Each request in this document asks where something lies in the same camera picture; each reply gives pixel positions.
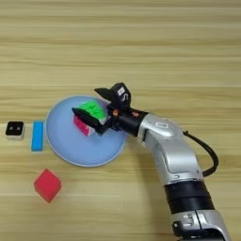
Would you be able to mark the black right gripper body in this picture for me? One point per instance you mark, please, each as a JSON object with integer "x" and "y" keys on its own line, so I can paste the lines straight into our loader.
{"x": 127, "y": 120}

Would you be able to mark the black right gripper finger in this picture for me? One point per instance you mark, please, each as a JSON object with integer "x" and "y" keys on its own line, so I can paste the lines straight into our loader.
{"x": 91, "y": 120}
{"x": 107, "y": 93}

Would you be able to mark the multicolour puzzle cube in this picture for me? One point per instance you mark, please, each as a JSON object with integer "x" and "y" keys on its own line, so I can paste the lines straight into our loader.
{"x": 93, "y": 108}

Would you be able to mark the red foam cube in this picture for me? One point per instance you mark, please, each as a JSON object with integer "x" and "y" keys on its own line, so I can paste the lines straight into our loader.
{"x": 47, "y": 185}

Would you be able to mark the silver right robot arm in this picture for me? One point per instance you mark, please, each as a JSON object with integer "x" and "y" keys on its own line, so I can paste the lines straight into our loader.
{"x": 172, "y": 150}

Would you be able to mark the small black box white label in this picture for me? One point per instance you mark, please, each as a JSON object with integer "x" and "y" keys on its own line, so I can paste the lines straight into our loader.
{"x": 120, "y": 95}

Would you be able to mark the light blue round plate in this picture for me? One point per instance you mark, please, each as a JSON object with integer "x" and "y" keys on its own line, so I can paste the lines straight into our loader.
{"x": 69, "y": 144}

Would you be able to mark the blue rectangular block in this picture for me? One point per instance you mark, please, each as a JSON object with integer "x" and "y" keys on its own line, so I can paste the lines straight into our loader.
{"x": 37, "y": 136}

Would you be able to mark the small black white cube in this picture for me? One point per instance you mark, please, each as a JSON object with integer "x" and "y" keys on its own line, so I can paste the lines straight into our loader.
{"x": 14, "y": 129}

